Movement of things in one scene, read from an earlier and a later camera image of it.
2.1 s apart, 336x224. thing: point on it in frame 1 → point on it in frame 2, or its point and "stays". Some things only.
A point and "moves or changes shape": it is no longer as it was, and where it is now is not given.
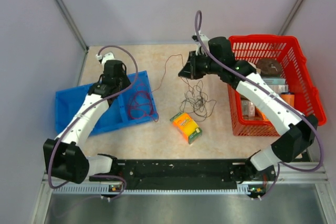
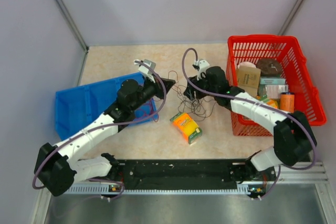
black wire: [196, 102] moves or changes shape
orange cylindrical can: [289, 97] stays
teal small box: [274, 81] stays
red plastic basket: [288, 51] stays
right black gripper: [190, 69] → [190, 92]
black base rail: [177, 174] stays
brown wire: [165, 70] → [176, 74]
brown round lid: [269, 66] stays
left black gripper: [126, 81] → [158, 88]
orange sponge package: [188, 127] stays
